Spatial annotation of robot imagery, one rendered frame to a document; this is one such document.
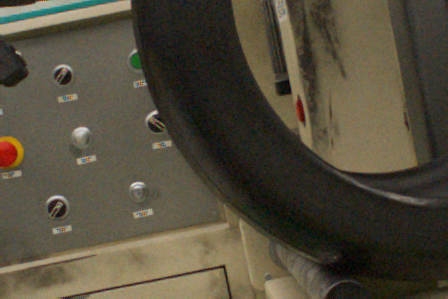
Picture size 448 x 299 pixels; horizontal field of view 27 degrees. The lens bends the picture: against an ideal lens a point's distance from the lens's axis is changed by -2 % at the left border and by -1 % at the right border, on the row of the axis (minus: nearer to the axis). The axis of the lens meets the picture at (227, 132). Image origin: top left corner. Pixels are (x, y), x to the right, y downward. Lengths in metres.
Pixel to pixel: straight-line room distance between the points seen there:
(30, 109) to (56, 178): 0.11
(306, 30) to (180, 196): 0.41
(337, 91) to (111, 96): 0.42
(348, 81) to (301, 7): 0.11
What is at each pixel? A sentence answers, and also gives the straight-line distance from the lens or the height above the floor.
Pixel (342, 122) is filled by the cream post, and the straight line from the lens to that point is 1.21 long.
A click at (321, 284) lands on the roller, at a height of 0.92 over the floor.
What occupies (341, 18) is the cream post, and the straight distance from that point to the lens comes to 1.21.
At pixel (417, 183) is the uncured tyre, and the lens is 1.12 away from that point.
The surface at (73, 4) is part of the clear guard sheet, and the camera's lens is 1.46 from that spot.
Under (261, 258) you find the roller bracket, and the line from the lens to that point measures 1.19.
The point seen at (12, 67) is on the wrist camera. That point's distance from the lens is 0.91.
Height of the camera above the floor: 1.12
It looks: 3 degrees down
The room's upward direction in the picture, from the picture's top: 11 degrees counter-clockwise
